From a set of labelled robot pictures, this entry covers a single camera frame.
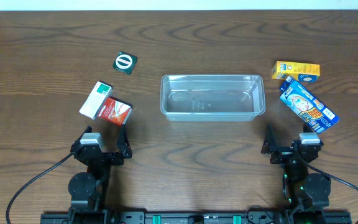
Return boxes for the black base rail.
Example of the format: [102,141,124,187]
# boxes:
[40,210,352,224]

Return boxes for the clear plastic container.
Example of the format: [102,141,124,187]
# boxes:
[160,74,266,122]

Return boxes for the blue fever patch box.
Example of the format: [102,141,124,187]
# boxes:
[280,77,340,134]

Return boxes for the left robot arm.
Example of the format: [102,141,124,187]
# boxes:
[68,126,132,211]

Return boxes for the yellow medicine box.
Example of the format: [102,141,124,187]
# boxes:
[272,61,320,82]

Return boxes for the dark green square box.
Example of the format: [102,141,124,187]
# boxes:
[112,51,138,75]

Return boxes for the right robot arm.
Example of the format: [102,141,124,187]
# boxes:
[261,125,331,211]

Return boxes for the red Panadol ActiFast box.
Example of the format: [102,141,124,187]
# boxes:
[98,98,132,126]

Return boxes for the white green Panadol box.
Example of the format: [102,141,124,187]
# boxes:
[79,82,113,120]

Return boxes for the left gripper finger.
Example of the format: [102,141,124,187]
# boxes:
[78,126,92,144]
[116,124,131,151]

